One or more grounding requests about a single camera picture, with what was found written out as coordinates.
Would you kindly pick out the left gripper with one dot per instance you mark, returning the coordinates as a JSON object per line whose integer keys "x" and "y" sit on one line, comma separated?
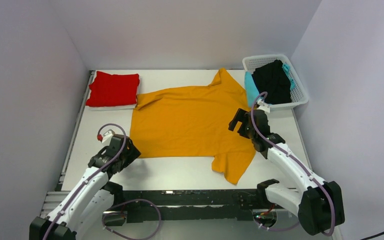
{"x": 132, "y": 154}

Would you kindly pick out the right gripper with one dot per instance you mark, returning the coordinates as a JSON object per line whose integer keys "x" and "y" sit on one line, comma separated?
{"x": 241, "y": 115}

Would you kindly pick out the yellow t shirt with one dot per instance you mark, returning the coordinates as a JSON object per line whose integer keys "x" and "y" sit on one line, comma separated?
{"x": 193, "y": 121}

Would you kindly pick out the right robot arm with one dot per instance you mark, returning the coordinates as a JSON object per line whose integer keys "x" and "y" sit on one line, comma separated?
{"x": 317, "y": 204}

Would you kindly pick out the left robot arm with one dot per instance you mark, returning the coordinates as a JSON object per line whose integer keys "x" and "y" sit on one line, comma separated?
{"x": 91, "y": 196}

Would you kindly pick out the teal t shirt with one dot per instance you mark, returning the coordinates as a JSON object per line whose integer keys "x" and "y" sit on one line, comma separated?
{"x": 251, "y": 89}

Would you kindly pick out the black t shirt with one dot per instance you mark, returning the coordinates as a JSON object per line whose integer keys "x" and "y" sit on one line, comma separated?
{"x": 271, "y": 78}

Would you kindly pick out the white plastic basket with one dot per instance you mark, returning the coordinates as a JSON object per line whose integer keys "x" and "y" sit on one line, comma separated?
{"x": 299, "y": 95}

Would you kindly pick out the folded red t shirt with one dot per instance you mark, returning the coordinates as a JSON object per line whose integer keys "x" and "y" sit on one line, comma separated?
{"x": 103, "y": 76}

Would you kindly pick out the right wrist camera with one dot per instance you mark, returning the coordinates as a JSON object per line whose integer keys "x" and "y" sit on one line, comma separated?
{"x": 262, "y": 105}

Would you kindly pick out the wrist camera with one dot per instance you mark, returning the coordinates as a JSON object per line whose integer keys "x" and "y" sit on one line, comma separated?
{"x": 106, "y": 137}
{"x": 262, "y": 105}

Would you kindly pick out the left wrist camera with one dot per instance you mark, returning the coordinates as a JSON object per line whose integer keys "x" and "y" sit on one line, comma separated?
{"x": 106, "y": 137}

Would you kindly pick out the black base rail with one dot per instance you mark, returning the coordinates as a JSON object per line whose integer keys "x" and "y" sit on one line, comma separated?
{"x": 182, "y": 205}

